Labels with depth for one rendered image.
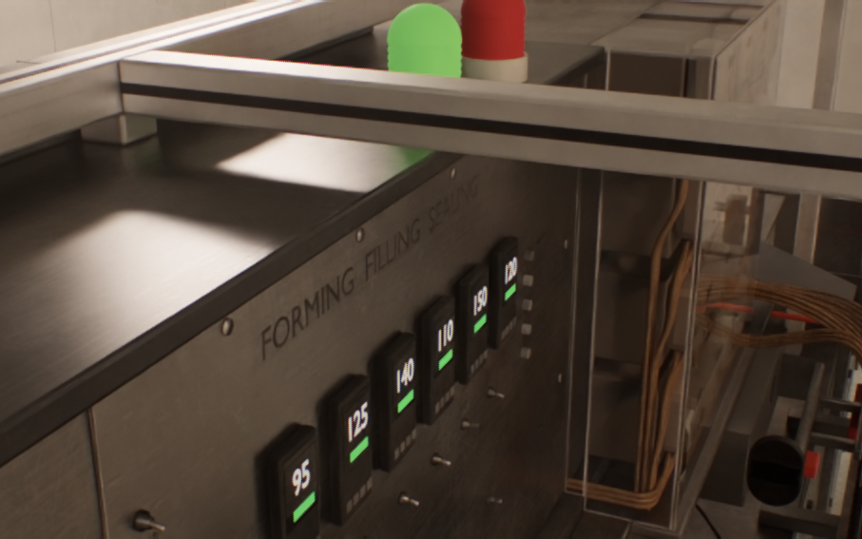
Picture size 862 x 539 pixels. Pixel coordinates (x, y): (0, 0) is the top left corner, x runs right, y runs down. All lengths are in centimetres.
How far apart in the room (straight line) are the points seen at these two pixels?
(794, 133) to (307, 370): 32
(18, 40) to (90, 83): 374
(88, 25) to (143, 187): 410
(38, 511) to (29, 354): 7
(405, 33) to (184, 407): 38
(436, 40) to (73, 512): 47
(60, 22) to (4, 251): 407
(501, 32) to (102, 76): 36
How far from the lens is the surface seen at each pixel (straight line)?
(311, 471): 74
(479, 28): 102
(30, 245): 67
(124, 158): 83
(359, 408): 79
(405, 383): 85
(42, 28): 465
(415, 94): 73
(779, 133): 67
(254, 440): 69
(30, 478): 54
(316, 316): 73
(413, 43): 88
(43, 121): 79
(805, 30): 594
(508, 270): 104
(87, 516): 58
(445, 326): 91
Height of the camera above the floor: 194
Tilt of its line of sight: 21 degrees down
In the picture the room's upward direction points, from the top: straight up
